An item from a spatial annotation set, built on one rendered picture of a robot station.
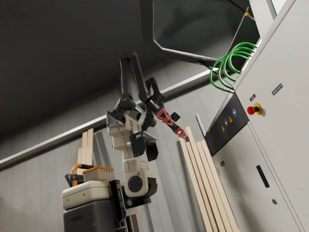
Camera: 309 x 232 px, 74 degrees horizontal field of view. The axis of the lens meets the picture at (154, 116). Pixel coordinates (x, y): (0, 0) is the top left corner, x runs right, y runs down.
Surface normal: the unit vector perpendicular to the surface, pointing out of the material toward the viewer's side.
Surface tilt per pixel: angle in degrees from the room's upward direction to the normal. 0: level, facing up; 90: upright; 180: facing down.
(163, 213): 90
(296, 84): 90
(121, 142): 90
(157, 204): 90
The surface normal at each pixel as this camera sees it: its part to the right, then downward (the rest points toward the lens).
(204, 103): -0.35, -0.31
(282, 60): -0.97, 0.24
